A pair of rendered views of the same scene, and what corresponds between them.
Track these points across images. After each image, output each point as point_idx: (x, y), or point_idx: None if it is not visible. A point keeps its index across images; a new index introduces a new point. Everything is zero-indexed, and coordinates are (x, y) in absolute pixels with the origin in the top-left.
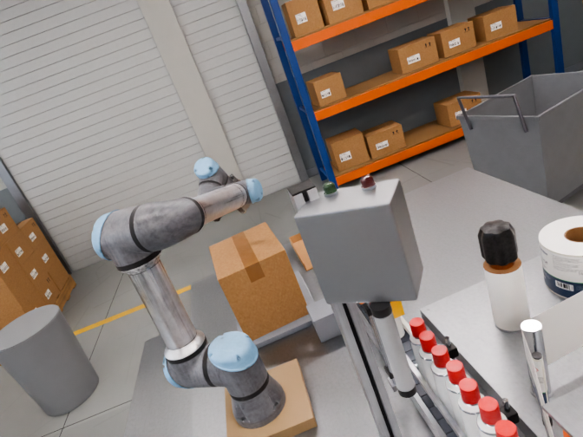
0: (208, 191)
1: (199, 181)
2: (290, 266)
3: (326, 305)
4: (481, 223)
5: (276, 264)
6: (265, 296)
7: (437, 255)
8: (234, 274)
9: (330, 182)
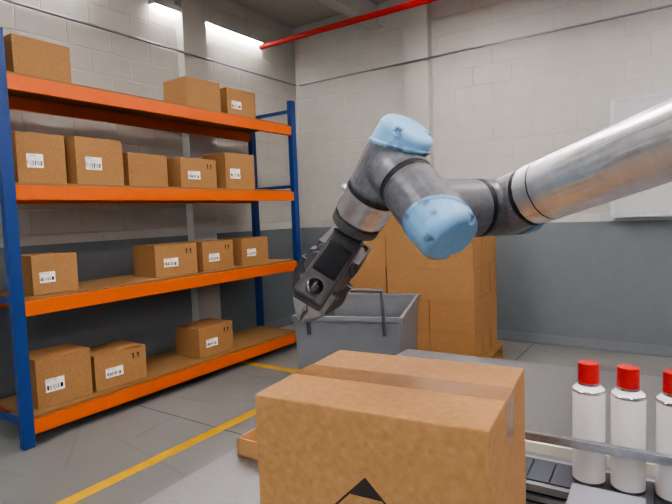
0: (446, 179)
1: (404, 158)
2: (524, 413)
3: (604, 501)
4: (537, 391)
5: (519, 404)
6: (511, 495)
7: (554, 426)
8: (500, 417)
9: None
